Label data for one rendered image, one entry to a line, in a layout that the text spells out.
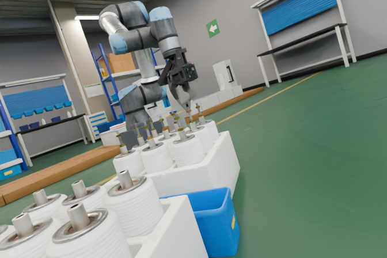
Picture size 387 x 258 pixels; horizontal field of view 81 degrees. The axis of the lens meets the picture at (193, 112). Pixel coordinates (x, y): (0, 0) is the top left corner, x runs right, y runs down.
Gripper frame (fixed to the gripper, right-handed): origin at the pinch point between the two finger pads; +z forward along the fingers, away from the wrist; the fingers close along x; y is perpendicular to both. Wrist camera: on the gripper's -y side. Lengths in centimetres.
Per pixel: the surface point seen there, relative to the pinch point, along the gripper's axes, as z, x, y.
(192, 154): 13.7, -13.6, 9.2
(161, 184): 19.6, -21.4, 0.1
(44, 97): -107, 144, -577
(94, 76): -139, 290, -577
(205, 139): 13.0, -1.4, 5.4
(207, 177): 20.1, -15.8, 14.2
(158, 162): 13.5, -18.3, -2.0
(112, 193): 8.9, -43.5, 16.2
